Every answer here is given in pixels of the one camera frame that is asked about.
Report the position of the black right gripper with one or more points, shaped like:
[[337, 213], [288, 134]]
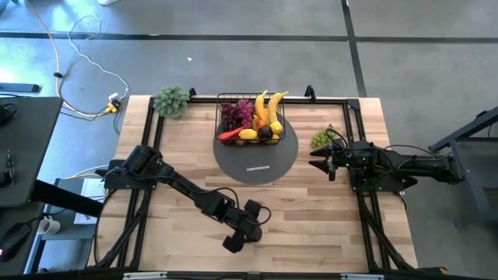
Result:
[[338, 163]]

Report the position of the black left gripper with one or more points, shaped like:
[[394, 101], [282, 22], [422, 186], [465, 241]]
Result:
[[243, 223]]

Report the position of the dark plum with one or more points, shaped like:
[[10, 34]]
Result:
[[265, 132]]

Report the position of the yellow banana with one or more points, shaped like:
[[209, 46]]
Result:
[[261, 107], [274, 107]]

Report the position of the pink grape bunch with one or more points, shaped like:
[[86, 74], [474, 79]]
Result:
[[245, 110]]

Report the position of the long bright red pepper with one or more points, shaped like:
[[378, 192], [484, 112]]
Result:
[[229, 135]]

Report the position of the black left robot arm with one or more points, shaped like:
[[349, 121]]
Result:
[[175, 183]]

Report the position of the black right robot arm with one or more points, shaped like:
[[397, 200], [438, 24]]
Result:
[[412, 167]]

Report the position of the green grape bunch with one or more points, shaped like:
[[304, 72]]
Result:
[[320, 138]]

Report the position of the white label strip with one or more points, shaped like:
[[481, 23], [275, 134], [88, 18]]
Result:
[[258, 169]]

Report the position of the grey round mat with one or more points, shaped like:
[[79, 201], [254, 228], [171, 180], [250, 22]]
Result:
[[257, 163]]

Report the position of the blue grey metal table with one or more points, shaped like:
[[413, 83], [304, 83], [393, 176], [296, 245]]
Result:
[[461, 163]]

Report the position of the green potted plant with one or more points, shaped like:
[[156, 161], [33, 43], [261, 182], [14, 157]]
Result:
[[171, 102]]

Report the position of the white paper sheet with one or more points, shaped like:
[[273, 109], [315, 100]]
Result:
[[91, 192]]

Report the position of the black support beam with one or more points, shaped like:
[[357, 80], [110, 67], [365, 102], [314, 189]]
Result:
[[66, 198]]

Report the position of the white yellow power plug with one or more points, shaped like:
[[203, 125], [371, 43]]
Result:
[[113, 106]]

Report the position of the white mug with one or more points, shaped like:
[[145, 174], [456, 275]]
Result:
[[50, 225]]

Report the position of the black computer mouse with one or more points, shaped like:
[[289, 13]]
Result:
[[13, 241]]

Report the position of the dark grey desk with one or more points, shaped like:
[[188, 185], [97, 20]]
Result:
[[27, 155]]

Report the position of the black clip tool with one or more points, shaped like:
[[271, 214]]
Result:
[[4, 177]]

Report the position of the black flat bar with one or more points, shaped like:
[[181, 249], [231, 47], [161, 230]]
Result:
[[19, 87]]

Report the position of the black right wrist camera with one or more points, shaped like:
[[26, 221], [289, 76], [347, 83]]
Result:
[[346, 153]]

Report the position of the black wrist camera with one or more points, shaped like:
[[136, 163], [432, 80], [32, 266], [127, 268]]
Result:
[[253, 206], [346, 153]]

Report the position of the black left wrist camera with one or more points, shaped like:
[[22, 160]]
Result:
[[253, 206]]

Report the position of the black frame bracket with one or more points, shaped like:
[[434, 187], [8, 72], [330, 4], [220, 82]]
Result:
[[310, 94], [191, 92]]

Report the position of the silver metal bracket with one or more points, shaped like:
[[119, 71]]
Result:
[[362, 277], [144, 275]]

